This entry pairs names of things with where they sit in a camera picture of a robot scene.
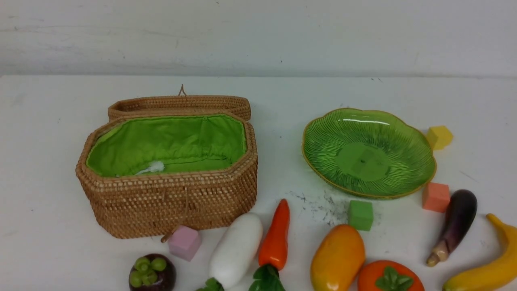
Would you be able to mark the white radish with leaves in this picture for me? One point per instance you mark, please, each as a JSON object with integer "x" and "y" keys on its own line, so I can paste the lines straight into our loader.
{"x": 234, "y": 253}

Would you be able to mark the orange carrot with leaves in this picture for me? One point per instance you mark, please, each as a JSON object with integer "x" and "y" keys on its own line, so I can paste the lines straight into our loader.
{"x": 273, "y": 253}

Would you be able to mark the yellow orange mango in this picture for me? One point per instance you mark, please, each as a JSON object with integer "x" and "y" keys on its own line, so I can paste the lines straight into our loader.
{"x": 338, "y": 259}

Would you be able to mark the dark purple mangosteen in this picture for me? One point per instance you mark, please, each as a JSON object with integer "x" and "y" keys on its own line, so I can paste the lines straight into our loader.
{"x": 152, "y": 272}

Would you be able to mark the orange persimmon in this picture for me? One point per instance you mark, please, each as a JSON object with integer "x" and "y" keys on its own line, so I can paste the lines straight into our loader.
{"x": 388, "y": 275}

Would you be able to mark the purple eggplant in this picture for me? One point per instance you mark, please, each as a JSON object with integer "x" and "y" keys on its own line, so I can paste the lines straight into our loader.
{"x": 459, "y": 217}

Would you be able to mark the yellow banana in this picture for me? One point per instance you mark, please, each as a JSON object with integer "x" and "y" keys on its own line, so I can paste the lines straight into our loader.
{"x": 494, "y": 275}

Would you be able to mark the woven wicker basket lid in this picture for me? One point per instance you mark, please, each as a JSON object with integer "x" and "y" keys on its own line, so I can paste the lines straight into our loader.
{"x": 239, "y": 106}

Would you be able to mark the green leaf-shaped plate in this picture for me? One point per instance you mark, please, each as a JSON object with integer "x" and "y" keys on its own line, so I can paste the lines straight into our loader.
{"x": 368, "y": 153}

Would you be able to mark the pink foam cube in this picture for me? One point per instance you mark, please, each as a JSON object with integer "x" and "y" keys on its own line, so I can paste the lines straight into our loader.
{"x": 184, "y": 243}

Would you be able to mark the woven wicker basket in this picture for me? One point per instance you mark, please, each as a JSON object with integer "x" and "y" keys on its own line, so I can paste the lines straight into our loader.
{"x": 145, "y": 174}

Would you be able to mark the green foam cube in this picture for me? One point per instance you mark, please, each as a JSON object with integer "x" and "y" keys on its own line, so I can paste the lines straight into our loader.
{"x": 360, "y": 215}

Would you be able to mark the yellow foam cube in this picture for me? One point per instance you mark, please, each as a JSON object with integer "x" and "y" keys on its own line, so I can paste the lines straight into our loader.
{"x": 439, "y": 137}

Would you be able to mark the orange foam cube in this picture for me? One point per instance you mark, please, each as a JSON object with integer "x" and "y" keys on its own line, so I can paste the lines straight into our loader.
{"x": 436, "y": 197}

